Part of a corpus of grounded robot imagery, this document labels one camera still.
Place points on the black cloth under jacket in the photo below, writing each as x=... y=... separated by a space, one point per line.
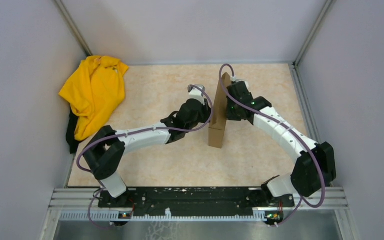
x=70 y=133

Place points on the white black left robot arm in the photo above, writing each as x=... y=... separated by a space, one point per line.
x=104 y=152

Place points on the yellow jacket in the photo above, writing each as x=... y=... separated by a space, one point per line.
x=93 y=92

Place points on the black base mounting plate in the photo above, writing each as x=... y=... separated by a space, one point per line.
x=194 y=201

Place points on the aluminium front frame rail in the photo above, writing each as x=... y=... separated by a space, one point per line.
x=82 y=204

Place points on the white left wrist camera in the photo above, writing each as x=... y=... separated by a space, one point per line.
x=196 y=92

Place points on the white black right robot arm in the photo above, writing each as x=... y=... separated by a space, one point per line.
x=314 y=163

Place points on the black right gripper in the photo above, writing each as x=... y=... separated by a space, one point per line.
x=229 y=115

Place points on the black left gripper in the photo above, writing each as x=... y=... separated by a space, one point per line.
x=207 y=111

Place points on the brown cardboard box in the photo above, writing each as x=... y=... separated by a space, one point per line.
x=217 y=125

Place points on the aluminium corner post left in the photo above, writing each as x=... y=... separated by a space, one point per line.
x=66 y=16

